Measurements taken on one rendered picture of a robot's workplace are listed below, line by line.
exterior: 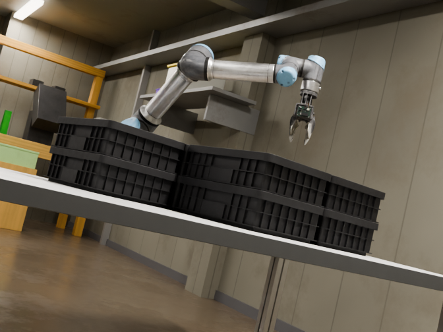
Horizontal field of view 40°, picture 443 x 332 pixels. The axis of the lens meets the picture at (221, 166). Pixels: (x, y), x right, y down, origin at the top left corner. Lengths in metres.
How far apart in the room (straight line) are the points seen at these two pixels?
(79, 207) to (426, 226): 2.72
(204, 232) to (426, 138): 2.64
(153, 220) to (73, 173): 0.80
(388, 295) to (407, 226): 0.42
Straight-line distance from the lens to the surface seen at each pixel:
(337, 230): 2.02
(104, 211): 1.22
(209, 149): 1.94
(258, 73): 2.40
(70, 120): 2.13
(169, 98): 2.65
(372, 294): 3.86
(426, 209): 3.68
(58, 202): 1.19
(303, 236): 1.90
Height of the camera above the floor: 0.73
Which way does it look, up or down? 4 degrees up
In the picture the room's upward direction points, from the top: 13 degrees clockwise
